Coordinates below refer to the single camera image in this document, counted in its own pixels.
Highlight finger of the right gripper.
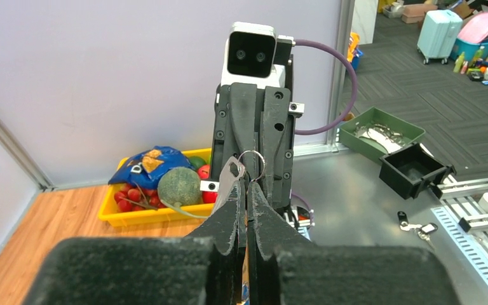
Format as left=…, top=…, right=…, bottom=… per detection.
left=261, top=86, right=292, bottom=198
left=229, top=82, right=259, bottom=169

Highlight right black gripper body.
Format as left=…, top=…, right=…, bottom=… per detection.
left=209, top=55, right=306, bottom=212

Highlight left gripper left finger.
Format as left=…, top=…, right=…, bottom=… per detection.
left=24, top=182, right=243, bottom=304

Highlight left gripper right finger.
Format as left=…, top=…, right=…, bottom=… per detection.
left=247, top=182, right=460, bottom=304

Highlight keyring bundle with red tag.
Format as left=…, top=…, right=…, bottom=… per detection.
left=210, top=149, right=267, bottom=305

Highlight keys on metal table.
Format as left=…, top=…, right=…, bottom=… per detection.
left=397, top=211, right=438, bottom=250

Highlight red apple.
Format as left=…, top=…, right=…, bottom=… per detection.
left=197, top=165, right=217, bottom=203

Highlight green lime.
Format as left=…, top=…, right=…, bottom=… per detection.
left=188, top=156, right=207, bottom=172

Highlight green melon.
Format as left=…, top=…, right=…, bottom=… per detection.
left=158, top=167, right=201, bottom=206

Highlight blue chip bag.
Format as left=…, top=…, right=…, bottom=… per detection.
left=108, top=146, right=193, bottom=189

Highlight red cherry tomatoes bunch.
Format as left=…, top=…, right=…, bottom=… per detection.
left=113, top=183, right=166, bottom=212

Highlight green tray with rings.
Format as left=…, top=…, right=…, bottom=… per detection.
left=339, top=107, right=425, bottom=164

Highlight black plastic tray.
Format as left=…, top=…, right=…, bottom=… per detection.
left=379, top=142, right=457, bottom=200

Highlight light blue suitcase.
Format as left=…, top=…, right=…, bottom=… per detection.
left=417, top=10, right=463, bottom=65

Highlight pink plastic lid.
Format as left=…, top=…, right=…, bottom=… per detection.
left=457, top=12, right=488, bottom=44

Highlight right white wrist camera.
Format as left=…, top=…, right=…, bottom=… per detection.
left=220, top=22, right=295, bottom=89

